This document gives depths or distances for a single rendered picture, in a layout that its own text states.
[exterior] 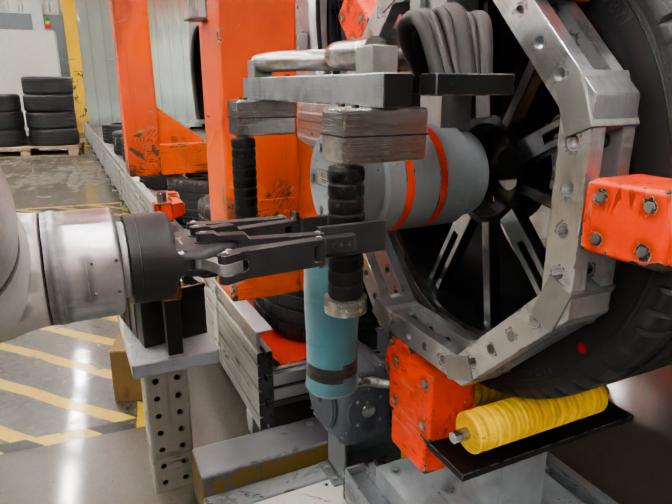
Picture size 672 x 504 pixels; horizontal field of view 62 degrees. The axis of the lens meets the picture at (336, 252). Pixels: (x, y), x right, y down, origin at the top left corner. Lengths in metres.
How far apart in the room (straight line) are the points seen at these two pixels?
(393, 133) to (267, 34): 0.69
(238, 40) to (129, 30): 1.94
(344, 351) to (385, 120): 0.47
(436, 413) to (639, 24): 0.55
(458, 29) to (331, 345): 0.52
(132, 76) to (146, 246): 2.62
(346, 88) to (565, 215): 0.25
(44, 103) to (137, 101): 6.03
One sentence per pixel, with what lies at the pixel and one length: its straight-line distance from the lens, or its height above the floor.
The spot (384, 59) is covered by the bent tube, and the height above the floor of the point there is 0.99.
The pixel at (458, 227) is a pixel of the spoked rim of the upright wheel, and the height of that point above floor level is 0.75.
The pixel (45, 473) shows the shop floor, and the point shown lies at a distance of 1.75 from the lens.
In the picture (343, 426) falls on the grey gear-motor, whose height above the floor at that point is 0.29.
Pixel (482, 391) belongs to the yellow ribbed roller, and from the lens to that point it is 0.96.
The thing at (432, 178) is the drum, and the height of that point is 0.86.
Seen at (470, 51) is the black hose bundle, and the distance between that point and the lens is 0.57.
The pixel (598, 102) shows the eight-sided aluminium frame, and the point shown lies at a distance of 0.59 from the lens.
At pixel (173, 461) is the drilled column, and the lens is 1.54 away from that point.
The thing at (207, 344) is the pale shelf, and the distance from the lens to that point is 1.22.
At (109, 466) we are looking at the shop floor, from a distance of 1.71.
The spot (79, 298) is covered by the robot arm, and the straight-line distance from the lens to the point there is 0.46.
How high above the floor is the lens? 0.97
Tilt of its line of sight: 16 degrees down
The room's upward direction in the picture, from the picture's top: straight up
